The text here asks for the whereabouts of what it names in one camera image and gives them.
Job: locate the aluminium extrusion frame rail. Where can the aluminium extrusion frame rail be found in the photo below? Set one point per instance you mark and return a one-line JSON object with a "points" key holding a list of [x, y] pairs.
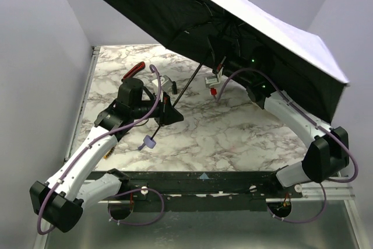
{"points": [[334, 191]]}

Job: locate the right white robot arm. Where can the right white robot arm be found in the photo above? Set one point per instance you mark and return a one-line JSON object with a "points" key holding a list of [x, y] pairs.
{"points": [[328, 148]]}

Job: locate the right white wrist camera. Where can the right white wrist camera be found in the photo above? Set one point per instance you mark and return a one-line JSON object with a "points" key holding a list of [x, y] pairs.
{"points": [[212, 82]]}

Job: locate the yellow handled pliers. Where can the yellow handled pliers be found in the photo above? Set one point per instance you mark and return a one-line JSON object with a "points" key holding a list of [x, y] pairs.
{"points": [[109, 153]]}

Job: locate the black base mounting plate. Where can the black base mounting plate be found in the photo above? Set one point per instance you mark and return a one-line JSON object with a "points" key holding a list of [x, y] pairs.
{"points": [[199, 191]]}

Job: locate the red black utility knife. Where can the red black utility knife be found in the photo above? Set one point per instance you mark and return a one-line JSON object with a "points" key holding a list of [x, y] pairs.
{"points": [[134, 70]]}

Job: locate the lavender umbrella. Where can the lavender umbrella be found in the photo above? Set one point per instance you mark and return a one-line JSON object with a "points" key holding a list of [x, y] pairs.
{"points": [[207, 30]]}

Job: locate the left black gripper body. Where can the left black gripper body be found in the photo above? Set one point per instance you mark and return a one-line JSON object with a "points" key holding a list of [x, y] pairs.
{"points": [[166, 109]]}

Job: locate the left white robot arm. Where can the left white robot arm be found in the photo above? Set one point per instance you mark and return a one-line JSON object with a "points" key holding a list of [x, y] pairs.
{"points": [[62, 199]]}

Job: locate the black pin header strip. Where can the black pin header strip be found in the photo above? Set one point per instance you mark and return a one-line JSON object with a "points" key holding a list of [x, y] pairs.
{"points": [[174, 88]]}

